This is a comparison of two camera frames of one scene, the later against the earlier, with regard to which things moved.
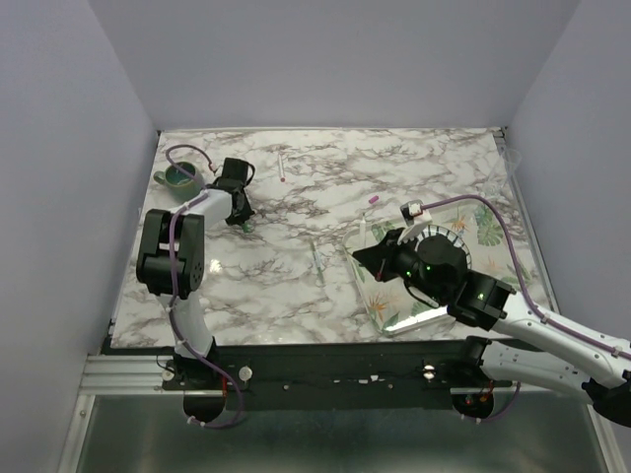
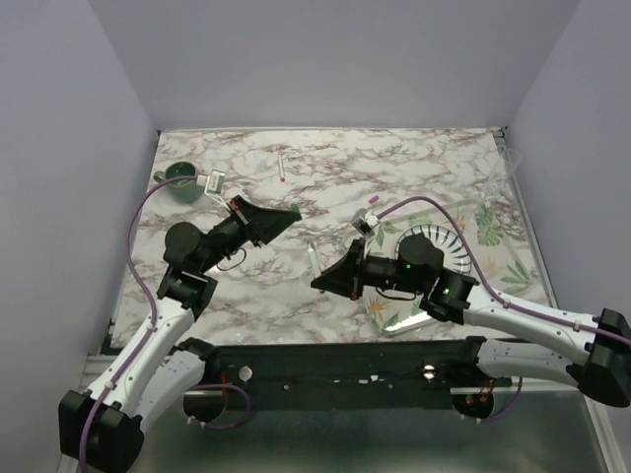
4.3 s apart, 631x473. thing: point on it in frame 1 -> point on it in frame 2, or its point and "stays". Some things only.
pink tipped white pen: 281,171 stays
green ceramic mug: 179,184 stays
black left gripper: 243,217 -> 265,224
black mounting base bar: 403,374 stays
